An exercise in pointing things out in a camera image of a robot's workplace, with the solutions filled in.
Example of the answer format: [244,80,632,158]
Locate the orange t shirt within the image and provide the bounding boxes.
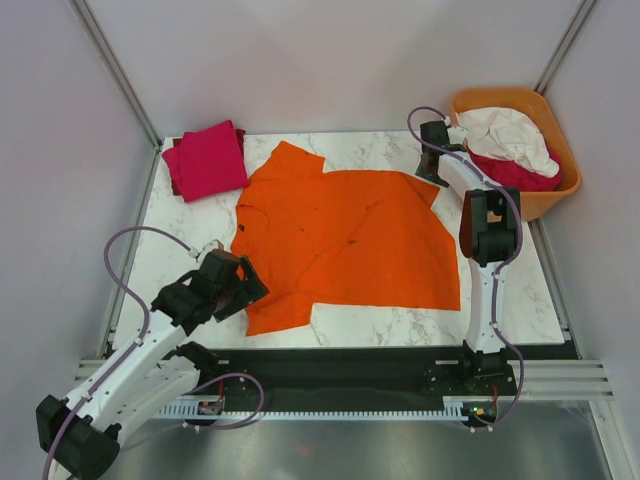
[231,142,461,336]

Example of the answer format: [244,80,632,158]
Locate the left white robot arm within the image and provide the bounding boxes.
[36,249,269,479]

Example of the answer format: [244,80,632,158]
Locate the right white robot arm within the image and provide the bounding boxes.
[414,120,523,394]

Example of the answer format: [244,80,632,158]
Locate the white t shirt in basket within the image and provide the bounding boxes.
[457,107,560,178]

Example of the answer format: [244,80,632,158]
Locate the crimson t shirt in basket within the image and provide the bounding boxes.
[469,151,563,192]

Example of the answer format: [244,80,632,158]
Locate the orange plastic basket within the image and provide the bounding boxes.
[450,86,582,221]

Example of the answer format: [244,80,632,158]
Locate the folded pink t shirt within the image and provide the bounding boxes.
[162,120,249,203]

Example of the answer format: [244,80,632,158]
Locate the right corner aluminium post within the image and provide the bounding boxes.
[534,0,600,96]

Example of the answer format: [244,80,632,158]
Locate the corner aluminium post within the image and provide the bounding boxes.
[67,0,164,151]
[534,0,600,96]

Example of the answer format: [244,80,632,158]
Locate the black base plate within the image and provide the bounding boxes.
[201,347,518,413]

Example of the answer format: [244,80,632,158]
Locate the aluminium rail frame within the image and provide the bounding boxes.
[77,360,612,415]

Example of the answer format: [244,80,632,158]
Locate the white slotted cable duct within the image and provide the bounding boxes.
[152,397,469,421]

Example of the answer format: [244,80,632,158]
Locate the left corner aluminium post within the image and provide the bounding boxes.
[67,0,164,151]

